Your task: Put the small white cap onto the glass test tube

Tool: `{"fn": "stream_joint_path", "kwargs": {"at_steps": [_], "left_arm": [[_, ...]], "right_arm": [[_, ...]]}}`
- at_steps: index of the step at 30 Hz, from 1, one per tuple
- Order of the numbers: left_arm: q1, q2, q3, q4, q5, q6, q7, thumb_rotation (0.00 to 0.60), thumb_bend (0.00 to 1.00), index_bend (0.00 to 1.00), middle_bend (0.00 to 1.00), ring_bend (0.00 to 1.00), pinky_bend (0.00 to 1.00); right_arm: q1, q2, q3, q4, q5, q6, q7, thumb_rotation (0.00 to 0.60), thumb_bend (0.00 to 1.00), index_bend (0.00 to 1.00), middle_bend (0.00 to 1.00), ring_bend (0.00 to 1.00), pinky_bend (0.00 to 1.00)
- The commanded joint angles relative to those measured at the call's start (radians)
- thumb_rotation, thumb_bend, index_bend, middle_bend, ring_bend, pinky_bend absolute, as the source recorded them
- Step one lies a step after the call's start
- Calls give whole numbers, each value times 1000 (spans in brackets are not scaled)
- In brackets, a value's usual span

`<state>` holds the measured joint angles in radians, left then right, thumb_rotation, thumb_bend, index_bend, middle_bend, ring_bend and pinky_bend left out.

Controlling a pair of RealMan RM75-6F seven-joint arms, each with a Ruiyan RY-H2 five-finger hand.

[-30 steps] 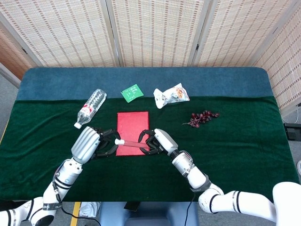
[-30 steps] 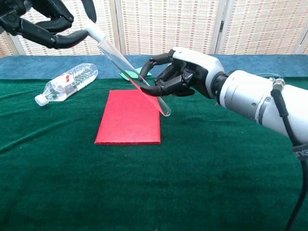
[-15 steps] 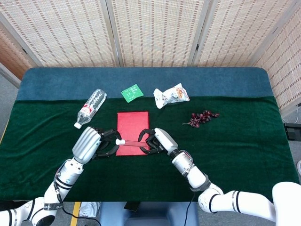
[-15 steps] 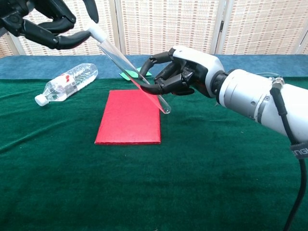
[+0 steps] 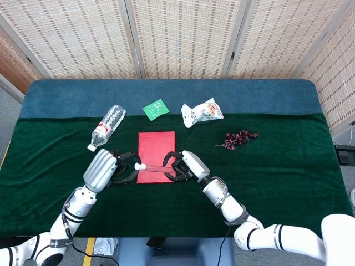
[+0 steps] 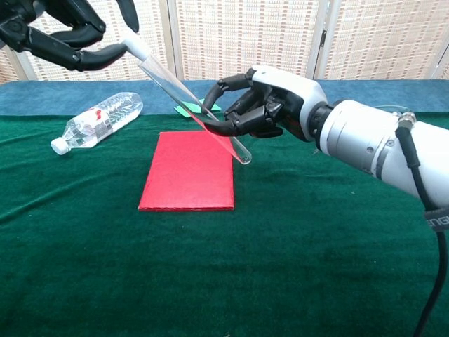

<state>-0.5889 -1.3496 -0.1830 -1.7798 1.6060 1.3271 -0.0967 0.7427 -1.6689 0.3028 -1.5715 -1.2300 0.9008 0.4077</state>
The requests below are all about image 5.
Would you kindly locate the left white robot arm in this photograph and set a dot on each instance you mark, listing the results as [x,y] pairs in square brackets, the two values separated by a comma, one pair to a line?
[77,205]

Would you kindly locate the white crumpled fabric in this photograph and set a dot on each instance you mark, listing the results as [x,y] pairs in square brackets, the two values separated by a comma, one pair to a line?
[105,246]

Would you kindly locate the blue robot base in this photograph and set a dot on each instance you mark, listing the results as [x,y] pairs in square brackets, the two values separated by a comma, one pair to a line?
[180,253]

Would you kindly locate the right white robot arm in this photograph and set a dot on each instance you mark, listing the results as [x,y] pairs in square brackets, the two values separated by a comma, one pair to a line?
[219,194]

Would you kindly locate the blue table cloth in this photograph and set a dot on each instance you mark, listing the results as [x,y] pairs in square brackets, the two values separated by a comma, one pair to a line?
[83,94]

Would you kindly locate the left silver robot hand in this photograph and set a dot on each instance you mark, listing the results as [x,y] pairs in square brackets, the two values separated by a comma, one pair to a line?
[100,169]

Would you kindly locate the clear plastic water bottle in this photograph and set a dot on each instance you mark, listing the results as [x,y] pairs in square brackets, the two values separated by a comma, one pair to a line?
[108,126]

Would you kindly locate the black box on floor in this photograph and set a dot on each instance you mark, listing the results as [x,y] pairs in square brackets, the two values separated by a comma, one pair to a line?
[345,155]

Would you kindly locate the red flat book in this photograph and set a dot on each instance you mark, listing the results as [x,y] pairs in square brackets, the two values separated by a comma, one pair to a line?
[155,144]

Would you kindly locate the clear glass test tube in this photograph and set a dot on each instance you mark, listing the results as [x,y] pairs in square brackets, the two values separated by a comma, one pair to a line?
[158,168]

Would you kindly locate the dark red grape bunch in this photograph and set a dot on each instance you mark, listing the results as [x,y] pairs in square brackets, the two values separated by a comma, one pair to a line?
[238,138]

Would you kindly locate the woven bamboo folding screen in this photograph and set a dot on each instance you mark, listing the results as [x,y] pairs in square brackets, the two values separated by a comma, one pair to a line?
[183,36]

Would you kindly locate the green paper packet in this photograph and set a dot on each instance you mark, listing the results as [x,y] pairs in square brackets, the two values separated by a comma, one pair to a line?
[156,109]

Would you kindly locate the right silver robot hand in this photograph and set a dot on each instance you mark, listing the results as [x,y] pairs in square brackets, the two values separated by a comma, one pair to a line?
[194,164]

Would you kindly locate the dark green velvet cloth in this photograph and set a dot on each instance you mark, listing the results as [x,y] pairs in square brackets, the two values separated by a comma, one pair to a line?
[263,180]

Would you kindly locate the small white stopper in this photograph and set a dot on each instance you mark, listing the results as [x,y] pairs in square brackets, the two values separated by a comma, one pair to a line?
[139,166]

